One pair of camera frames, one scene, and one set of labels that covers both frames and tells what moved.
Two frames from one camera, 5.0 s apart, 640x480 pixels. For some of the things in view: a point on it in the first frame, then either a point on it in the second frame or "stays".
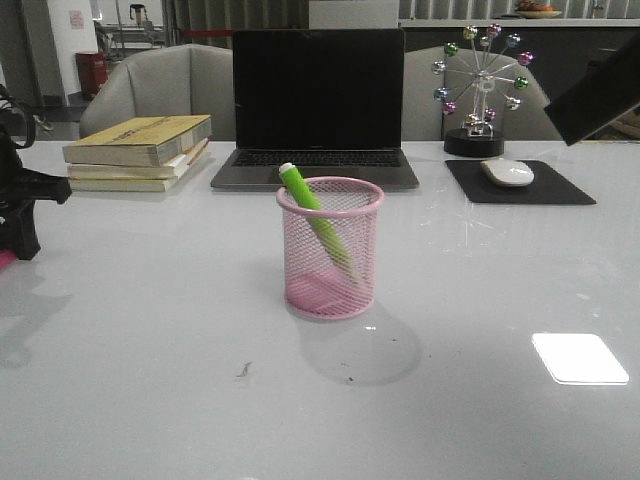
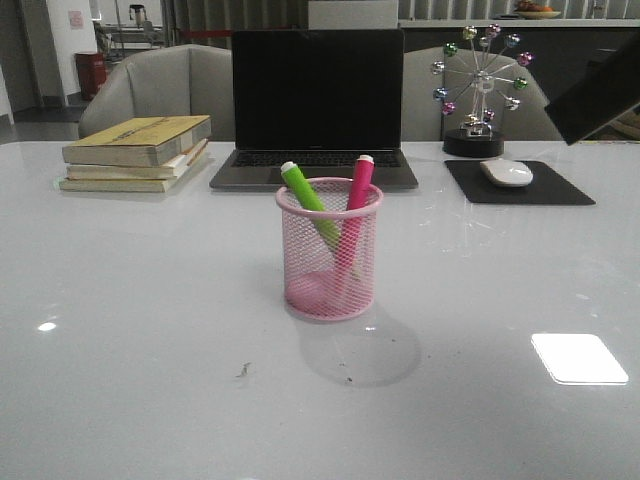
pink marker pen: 7,258 → 357,212
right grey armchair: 450,88 stays
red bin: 92,71 stays
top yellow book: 142,141 stays
